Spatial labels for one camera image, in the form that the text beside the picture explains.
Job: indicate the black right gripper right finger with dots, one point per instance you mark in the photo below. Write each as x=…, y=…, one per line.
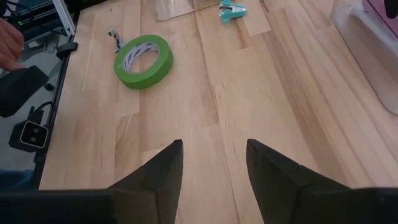
x=289, y=193

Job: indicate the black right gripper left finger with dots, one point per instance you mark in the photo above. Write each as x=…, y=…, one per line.
x=149, y=193

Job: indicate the green masking tape roll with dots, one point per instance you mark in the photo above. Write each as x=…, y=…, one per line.
x=146, y=79

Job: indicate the teal staple remover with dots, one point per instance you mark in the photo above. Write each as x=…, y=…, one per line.
x=231, y=12

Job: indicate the light blue staple remover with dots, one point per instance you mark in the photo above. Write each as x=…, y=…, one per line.
x=116, y=37

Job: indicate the person's leg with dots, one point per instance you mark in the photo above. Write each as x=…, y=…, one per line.
x=15, y=179

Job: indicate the clear plastic bin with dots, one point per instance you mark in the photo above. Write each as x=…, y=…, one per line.
x=357, y=46
x=174, y=11

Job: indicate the person's hand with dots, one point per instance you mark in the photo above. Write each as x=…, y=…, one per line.
x=9, y=43

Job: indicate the small table-level camera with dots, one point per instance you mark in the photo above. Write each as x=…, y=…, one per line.
x=33, y=134

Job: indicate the black aluminium table frame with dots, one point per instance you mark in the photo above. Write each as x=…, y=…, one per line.
x=66, y=49

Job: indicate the white frame bracket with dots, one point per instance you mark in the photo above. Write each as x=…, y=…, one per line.
x=63, y=15

